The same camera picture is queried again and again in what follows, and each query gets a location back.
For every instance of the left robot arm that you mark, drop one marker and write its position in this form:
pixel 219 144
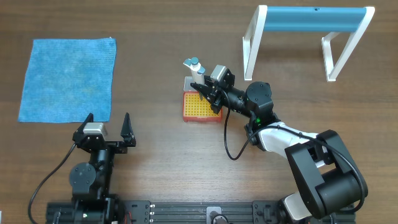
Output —
pixel 82 177

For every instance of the blue cloth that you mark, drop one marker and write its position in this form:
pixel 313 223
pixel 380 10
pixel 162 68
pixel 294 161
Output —
pixel 68 77

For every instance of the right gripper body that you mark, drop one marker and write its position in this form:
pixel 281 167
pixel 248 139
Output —
pixel 228 82

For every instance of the mounting rail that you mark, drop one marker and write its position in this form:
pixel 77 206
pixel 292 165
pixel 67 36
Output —
pixel 186 211

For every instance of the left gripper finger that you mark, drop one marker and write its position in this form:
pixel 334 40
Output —
pixel 84 124
pixel 127 129

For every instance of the red and yellow tip box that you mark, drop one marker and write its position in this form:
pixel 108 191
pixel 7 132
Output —
pixel 196 109

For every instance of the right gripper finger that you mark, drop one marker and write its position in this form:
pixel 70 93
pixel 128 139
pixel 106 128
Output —
pixel 210 85
pixel 205 91

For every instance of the white pipette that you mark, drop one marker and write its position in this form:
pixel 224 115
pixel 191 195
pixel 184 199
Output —
pixel 196 73

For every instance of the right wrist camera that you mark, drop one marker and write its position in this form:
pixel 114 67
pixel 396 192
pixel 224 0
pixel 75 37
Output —
pixel 217 73

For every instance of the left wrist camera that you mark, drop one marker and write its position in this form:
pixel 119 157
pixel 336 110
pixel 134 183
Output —
pixel 94 129

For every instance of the white and blue stand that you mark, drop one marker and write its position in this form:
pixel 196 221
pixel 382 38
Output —
pixel 311 18

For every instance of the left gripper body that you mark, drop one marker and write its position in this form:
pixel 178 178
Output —
pixel 118 145

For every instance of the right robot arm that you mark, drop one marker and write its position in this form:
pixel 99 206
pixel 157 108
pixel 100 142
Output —
pixel 326 186

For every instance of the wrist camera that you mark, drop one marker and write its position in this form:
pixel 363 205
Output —
pixel 94 129
pixel 217 73

